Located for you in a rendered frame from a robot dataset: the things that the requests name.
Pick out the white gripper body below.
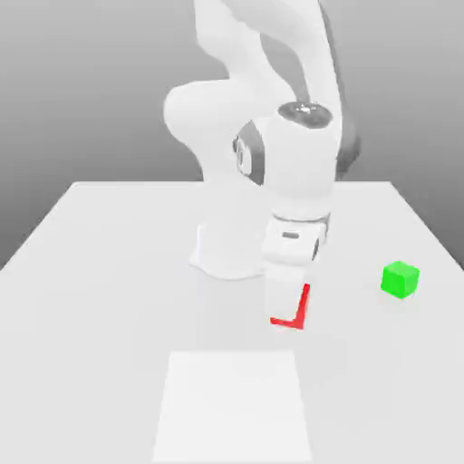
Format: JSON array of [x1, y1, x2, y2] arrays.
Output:
[[263, 259, 305, 321]]

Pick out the small red cube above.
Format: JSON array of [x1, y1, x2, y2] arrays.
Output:
[[269, 283, 312, 332]]

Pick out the small green cube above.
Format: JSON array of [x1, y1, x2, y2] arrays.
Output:
[[380, 259, 421, 301]]

